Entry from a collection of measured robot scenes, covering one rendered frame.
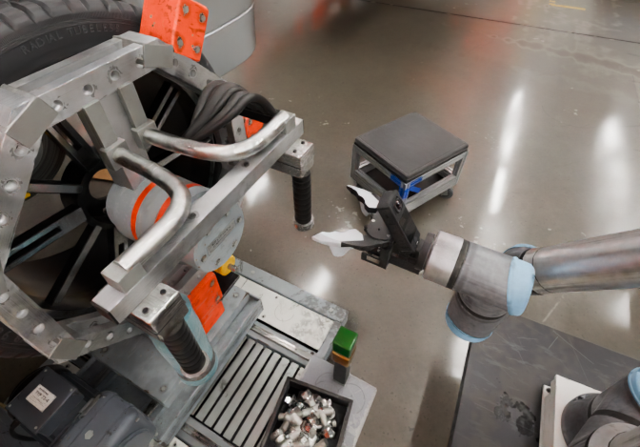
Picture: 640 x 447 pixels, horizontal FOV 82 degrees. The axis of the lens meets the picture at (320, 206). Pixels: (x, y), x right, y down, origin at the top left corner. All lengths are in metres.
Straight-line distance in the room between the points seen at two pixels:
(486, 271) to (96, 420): 0.90
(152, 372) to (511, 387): 1.01
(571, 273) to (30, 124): 0.80
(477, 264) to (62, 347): 0.68
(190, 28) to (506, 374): 1.12
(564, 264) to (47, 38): 0.85
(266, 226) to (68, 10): 1.32
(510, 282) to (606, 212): 1.69
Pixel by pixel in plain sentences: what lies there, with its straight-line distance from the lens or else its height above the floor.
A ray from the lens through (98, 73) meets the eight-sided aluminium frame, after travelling 0.60.
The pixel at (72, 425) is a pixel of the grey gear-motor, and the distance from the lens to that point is 1.12.
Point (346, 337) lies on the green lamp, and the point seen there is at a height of 0.66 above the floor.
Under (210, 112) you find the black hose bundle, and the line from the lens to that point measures 0.64.
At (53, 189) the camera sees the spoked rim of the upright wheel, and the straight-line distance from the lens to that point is 0.74.
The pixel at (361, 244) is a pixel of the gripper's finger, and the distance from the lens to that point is 0.65.
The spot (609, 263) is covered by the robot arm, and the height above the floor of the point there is 0.89.
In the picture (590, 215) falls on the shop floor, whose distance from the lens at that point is 2.26.
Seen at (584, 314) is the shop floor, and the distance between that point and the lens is 1.84.
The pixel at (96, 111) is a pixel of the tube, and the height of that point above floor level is 1.07.
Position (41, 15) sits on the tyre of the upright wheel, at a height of 1.17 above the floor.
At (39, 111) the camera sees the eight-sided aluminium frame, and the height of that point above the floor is 1.11.
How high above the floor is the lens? 1.35
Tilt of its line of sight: 46 degrees down
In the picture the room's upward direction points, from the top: straight up
